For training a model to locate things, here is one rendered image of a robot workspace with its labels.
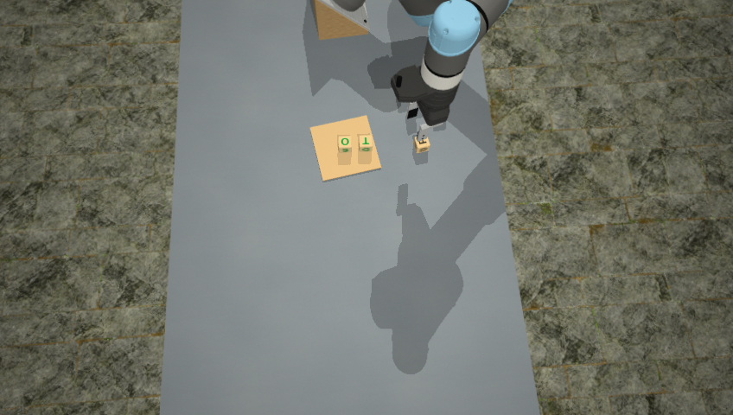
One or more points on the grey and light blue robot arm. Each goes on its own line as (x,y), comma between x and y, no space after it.
(453,31)

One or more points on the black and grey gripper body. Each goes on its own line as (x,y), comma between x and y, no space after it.
(409,86)

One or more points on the tan flat mat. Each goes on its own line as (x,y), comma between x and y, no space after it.
(334,164)

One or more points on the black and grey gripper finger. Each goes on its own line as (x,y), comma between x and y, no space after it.
(424,130)
(412,110)

